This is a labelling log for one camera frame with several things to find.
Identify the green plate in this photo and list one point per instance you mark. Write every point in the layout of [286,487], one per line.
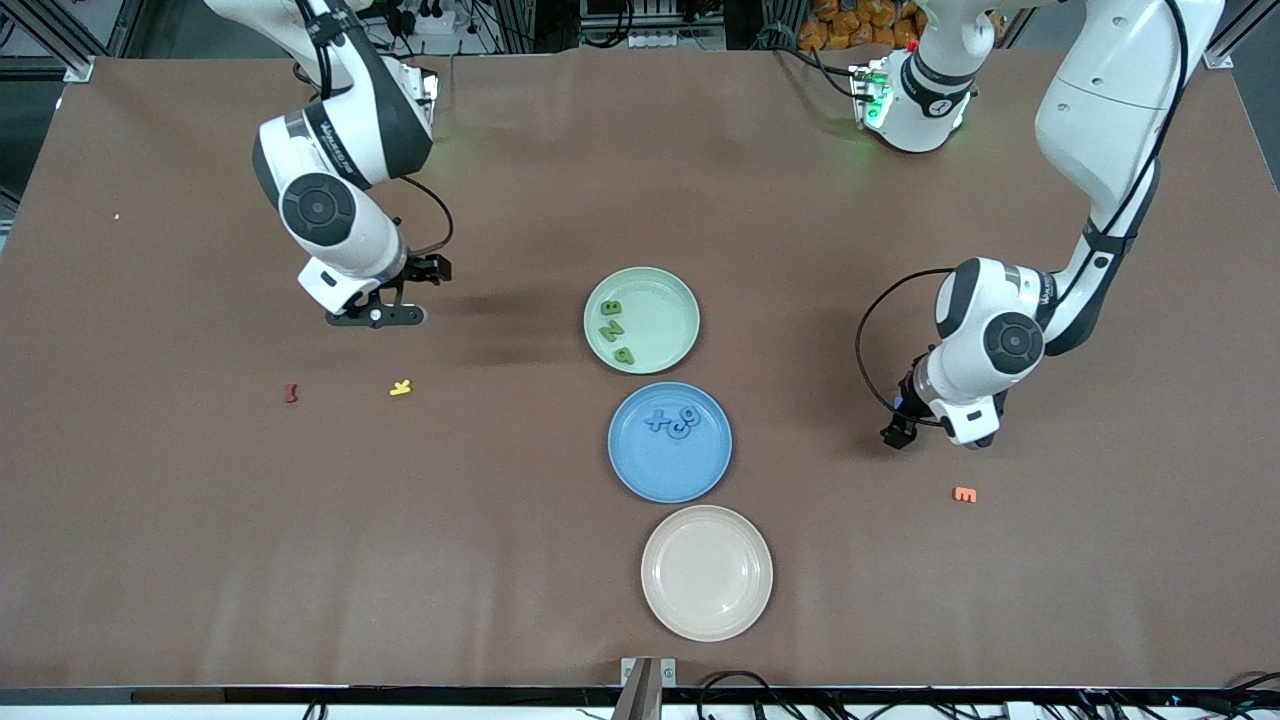
[660,320]

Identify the brown table cover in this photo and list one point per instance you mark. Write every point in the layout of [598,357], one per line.
[500,560]

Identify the green letter B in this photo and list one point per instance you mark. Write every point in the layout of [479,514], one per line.
[611,308]

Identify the orange mesh bag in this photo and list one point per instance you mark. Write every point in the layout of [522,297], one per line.
[850,25]

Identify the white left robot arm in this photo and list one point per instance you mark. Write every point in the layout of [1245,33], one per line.
[1100,110]

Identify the long white power strip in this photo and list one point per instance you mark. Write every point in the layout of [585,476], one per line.
[680,40]

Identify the brown vertical post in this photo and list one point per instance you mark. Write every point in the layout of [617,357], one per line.
[640,700]

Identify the blue plate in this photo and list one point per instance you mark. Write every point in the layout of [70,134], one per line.
[650,465]

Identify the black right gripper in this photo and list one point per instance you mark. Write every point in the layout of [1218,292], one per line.
[421,268]

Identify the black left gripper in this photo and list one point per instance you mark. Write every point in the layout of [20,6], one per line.
[908,401]

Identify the aluminium frame profile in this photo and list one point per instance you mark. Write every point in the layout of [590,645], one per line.
[78,68]
[1222,57]

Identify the grey metal bracket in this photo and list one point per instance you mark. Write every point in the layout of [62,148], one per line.
[668,672]

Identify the green letter N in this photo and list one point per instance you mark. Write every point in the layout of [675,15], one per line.
[611,331]

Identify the blue letter X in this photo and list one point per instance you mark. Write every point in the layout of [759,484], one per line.
[657,420]

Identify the beige plate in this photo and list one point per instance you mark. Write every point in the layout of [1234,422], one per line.
[707,573]

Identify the blue lowercase letter g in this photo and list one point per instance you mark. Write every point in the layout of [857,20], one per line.
[689,415]

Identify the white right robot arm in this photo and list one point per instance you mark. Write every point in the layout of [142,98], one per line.
[335,215]

